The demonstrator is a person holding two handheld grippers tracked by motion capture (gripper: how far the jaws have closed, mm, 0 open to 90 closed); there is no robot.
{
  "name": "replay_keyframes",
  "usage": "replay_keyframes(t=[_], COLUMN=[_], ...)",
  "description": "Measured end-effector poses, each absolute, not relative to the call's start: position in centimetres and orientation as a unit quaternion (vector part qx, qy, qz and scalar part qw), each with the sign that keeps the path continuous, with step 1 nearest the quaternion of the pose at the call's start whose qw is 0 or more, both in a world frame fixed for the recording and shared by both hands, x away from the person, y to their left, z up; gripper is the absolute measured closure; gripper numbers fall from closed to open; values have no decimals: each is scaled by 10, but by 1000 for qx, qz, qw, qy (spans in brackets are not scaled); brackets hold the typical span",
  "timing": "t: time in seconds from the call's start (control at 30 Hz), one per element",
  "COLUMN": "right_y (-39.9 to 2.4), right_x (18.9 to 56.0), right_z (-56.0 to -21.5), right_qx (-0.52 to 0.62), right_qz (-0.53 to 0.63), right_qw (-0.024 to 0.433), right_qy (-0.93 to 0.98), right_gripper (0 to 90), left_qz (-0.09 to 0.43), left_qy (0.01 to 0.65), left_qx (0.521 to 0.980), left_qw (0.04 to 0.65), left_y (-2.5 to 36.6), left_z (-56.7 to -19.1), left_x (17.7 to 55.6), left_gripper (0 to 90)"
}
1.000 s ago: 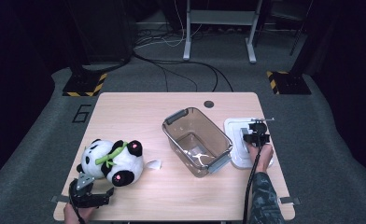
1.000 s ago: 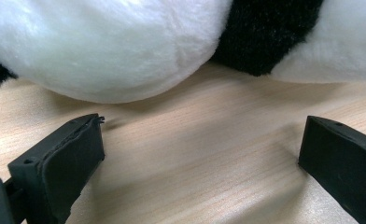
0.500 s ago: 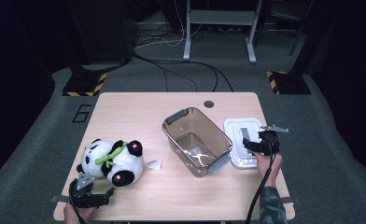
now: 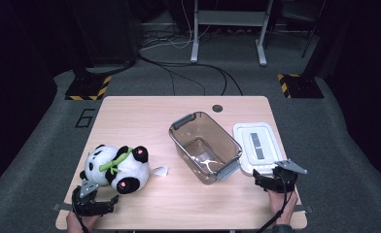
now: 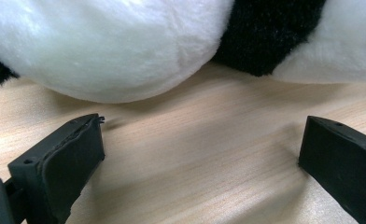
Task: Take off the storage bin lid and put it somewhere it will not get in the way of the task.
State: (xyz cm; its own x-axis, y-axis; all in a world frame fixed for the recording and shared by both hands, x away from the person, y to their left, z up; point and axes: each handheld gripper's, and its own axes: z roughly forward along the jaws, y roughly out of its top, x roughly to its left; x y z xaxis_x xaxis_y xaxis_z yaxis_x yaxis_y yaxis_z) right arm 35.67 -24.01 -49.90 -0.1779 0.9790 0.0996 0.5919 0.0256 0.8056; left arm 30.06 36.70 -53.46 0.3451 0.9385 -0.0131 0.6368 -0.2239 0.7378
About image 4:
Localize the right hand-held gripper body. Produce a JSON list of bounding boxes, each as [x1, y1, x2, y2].
[[270, 159, 309, 194]]

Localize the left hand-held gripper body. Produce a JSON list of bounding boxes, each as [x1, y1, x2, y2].
[[70, 179, 106, 217]]

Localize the panda plush toy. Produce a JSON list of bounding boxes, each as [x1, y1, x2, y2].
[[79, 144, 170, 195]]

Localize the white storage box lid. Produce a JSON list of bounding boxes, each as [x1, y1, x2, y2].
[[231, 121, 286, 178]]

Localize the clear brown storage box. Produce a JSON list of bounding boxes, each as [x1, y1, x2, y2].
[[167, 111, 244, 186]]

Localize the person's left hand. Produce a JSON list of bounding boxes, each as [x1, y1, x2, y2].
[[65, 211, 99, 233]]

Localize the person's right hand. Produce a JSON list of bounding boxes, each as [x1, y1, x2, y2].
[[266, 188, 299, 226]]

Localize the grey tape strip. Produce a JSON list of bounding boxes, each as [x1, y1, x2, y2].
[[294, 204, 314, 215], [52, 202, 73, 213]]

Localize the black yellow striped stand base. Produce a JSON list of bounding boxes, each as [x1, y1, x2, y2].
[[64, 75, 113, 102], [277, 73, 326, 100]]

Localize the black cabinet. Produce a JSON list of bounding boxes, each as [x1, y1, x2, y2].
[[69, 0, 140, 67]]

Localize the left hand-held gripper black cable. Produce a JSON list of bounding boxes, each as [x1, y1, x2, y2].
[[71, 190, 91, 233]]

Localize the hand-held gripper black cable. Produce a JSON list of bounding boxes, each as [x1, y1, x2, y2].
[[263, 176, 294, 233], [71, 190, 91, 233]]

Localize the right hand-held gripper black cable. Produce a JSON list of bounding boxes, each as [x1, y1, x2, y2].
[[263, 176, 294, 233]]

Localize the black floor cables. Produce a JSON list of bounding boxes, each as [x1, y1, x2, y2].
[[136, 52, 244, 97]]

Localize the white floor cables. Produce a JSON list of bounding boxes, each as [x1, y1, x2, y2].
[[139, 0, 213, 52]]

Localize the white metal stand frame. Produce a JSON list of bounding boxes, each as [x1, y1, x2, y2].
[[190, 0, 275, 67]]

